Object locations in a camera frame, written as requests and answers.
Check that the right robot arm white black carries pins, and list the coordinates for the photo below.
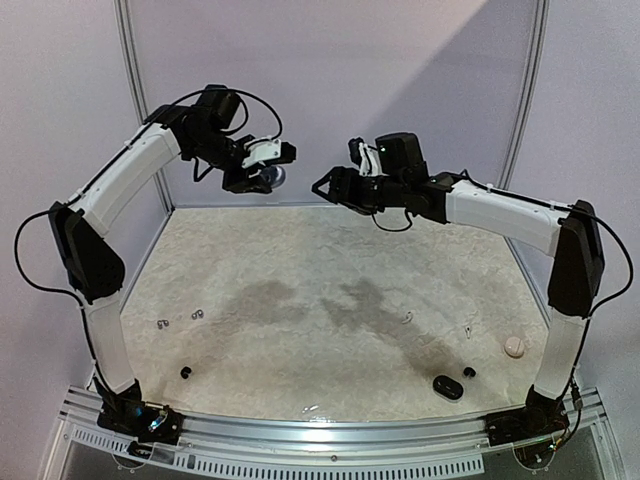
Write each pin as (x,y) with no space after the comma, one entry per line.
(392,173)

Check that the right aluminium corner post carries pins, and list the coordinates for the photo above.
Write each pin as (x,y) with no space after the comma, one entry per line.
(528,84)

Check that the purple earbud charging case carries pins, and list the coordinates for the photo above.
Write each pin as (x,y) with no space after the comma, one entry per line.
(274,176)

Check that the aluminium front rail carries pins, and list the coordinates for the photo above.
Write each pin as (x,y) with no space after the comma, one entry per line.
(219,447)

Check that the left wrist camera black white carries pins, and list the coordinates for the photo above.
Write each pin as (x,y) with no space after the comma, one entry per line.
(267,151)

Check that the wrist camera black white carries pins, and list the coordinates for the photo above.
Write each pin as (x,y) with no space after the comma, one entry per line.
(365,157)
(267,151)

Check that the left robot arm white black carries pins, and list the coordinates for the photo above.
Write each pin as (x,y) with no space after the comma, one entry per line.
(199,131)

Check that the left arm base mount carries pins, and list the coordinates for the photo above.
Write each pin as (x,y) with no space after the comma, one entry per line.
(144,422)

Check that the pink round charging case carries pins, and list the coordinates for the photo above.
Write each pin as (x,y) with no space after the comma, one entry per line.
(514,347)

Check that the left aluminium corner post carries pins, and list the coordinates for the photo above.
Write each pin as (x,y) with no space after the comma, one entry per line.
(124,23)

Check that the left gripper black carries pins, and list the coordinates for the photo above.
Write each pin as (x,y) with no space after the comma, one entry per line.
(247,183)

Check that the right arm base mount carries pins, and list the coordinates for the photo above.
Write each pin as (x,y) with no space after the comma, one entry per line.
(531,421)

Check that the aluminium corner post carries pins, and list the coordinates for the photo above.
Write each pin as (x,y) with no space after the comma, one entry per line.
(124,23)
(528,84)

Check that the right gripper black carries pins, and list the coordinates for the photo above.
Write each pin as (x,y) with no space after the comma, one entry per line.
(339,183)

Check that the black oval charging case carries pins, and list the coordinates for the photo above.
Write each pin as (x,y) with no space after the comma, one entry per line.
(448,387)

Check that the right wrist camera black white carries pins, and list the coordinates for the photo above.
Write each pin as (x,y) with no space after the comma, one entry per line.
(365,157)

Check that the black earbud right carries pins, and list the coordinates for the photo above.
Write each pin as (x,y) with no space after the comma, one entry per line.
(469,372)

